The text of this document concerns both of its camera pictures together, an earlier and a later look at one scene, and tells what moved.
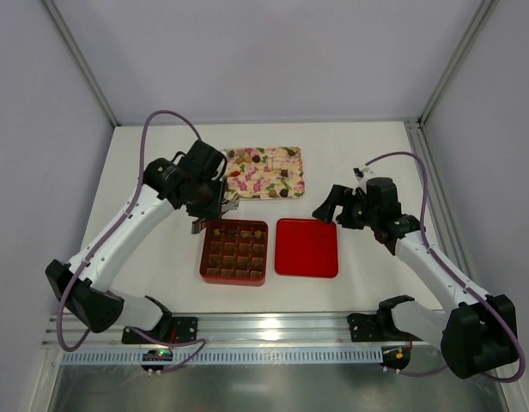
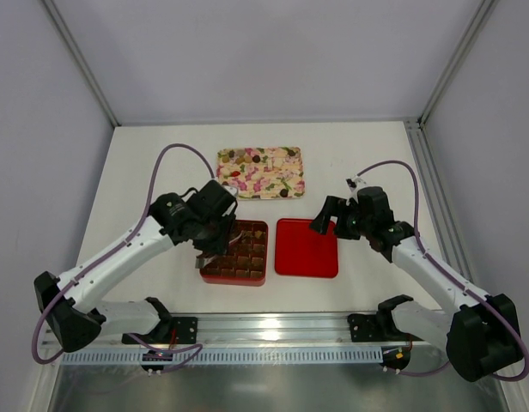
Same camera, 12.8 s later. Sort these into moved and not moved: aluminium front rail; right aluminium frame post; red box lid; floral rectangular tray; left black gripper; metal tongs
Moved: metal tongs; left black gripper
Not moved: aluminium front rail; floral rectangular tray; red box lid; right aluminium frame post
